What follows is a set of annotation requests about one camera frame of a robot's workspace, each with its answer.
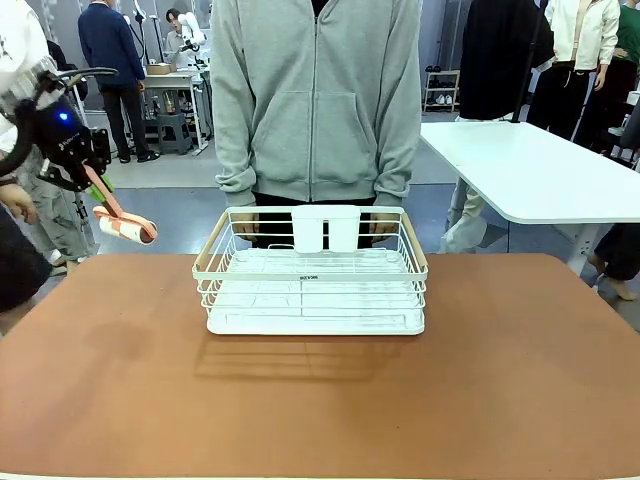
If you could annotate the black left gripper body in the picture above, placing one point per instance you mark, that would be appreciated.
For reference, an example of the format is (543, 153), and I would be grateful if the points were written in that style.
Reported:
(60, 135)

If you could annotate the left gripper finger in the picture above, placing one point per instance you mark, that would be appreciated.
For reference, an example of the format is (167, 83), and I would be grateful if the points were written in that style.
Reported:
(65, 180)
(104, 175)

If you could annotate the grey sleeved right forearm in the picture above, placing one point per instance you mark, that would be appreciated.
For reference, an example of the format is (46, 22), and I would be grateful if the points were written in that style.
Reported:
(235, 155)

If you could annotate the grey sleeved left forearm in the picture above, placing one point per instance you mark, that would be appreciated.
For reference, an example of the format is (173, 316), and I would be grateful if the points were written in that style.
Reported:
(397, 155)

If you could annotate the small white background robot arm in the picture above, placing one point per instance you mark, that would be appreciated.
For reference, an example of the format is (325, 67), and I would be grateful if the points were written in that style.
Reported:
(192, 30)

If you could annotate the bystander's bare hand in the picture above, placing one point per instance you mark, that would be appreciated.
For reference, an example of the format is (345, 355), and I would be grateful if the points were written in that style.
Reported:
(19, 202)

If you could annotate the person's right hand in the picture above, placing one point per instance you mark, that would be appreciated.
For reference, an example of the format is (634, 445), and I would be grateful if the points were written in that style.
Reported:
(246, 226)

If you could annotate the person's left hand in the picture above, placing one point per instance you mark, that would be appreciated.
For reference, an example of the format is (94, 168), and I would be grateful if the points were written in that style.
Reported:
(384, 225)

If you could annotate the figure in camouflage trousers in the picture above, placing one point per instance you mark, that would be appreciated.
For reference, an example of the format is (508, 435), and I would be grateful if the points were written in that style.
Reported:
(60, 225)

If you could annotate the seated person in black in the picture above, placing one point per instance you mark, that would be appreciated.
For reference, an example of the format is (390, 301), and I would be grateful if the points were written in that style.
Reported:
(70, 70)

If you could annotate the grey step stool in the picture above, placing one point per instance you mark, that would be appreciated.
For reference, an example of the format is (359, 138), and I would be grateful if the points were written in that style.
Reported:
(174, 134)

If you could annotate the bystander in dark clothes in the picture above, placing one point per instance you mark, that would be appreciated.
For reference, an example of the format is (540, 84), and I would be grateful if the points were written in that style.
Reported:
(20, 265)

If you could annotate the man in navy jacket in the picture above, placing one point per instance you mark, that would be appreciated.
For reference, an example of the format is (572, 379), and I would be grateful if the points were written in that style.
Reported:
(107, 45)

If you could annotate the white workbench desk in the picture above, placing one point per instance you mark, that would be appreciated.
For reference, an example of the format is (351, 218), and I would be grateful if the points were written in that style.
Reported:
(172, 80)

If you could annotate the cardboard box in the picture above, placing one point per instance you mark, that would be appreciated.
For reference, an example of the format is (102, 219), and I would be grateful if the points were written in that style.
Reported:
(160, 69)

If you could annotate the seated man in light shirt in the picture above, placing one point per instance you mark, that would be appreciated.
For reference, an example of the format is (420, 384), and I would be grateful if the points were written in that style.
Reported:
(175, 37)

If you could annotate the white plastic utensil holder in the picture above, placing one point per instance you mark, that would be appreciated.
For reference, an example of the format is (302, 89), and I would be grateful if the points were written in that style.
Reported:
(310, 230)

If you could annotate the person in grey hoodie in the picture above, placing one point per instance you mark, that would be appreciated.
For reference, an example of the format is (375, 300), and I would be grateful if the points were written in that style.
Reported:
(315, 90)

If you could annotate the white shoe rack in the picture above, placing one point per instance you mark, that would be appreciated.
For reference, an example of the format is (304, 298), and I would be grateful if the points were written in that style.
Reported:
(441, 92)

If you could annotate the white side table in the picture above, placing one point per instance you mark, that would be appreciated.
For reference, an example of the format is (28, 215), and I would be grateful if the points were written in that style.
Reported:
(535, 170)

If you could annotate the black stand pole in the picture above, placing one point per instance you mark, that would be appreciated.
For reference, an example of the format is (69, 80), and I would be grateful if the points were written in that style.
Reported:
(529, 60)

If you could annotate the person in dark trousers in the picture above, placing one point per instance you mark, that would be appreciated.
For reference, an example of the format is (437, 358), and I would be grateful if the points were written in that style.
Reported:
(620, 250)

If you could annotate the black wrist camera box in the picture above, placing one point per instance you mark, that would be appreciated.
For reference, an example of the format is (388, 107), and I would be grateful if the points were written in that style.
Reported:
(101, 145)

